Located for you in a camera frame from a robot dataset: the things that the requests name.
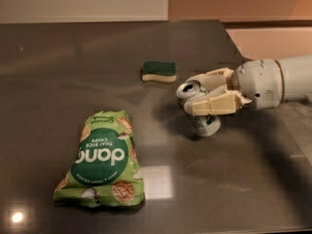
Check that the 7up soda can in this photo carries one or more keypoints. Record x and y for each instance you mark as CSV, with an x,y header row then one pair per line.
x,y
191,96

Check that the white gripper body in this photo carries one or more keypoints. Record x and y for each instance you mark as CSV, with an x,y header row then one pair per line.
x,y
258,82

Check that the green and yellow sponge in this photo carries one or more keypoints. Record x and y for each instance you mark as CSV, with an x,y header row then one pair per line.
x,y
158,71

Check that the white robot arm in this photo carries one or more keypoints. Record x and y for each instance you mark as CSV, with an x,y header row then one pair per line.
x,y
296,76

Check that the green Dang chips bag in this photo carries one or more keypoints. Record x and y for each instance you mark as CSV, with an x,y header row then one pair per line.
x,y
106,171

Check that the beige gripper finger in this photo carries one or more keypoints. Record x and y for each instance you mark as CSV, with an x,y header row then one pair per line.
x,y
226,103
219,79

